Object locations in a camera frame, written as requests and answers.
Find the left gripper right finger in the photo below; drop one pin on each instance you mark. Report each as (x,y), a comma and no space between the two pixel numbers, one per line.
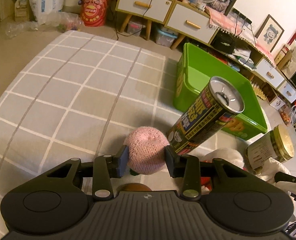
(186,167)

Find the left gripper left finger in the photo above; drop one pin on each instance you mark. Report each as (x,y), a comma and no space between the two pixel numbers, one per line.
(105,167)

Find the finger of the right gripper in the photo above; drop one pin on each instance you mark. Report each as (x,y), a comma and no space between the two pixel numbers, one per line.
(281,176)

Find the glass jar gold lid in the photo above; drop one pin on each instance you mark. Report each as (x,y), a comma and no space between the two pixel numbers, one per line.
(275,144)

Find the white cloth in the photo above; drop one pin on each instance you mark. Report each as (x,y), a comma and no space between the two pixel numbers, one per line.
(267,173)

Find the pink knitted ball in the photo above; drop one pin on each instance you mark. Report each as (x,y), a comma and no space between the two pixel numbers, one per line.
(146,147)

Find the black tall can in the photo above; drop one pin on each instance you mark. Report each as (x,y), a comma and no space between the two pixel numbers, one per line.
(216,105)

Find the grey checked rug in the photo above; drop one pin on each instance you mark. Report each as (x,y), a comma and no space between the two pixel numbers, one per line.
(80,97)

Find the black box on shelf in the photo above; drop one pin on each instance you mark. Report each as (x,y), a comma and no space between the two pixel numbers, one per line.
(224,41)

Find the clear storage box blue lid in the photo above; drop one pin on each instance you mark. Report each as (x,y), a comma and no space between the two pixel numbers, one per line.
(163,36)

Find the pink table runner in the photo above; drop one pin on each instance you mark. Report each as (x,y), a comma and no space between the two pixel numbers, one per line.
(232,26)

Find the wooden drawer cabinet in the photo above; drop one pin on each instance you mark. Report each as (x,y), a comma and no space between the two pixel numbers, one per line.
(195,24)

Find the red snack bucket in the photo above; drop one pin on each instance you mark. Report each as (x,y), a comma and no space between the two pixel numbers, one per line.
(94,12)

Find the white paper bag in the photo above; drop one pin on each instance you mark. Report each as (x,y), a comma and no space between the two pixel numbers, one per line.
(41,8)

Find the cartoon girl picture frame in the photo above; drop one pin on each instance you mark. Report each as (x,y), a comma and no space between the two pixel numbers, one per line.
(269,33)

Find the cat picture frame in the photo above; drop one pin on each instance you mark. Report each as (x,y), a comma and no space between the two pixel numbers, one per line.
(222,6)

